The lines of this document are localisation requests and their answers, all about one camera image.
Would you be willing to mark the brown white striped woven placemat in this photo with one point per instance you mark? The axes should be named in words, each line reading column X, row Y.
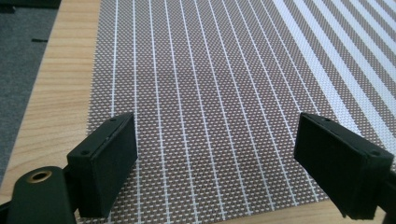
column 218, row 87

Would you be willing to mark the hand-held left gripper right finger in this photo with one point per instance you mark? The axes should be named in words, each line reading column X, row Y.
column 342, row 168

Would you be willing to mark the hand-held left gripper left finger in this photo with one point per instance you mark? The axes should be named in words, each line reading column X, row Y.
column 106, row 168

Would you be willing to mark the dark furniture base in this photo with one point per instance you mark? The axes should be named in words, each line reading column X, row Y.
column 28, row 3

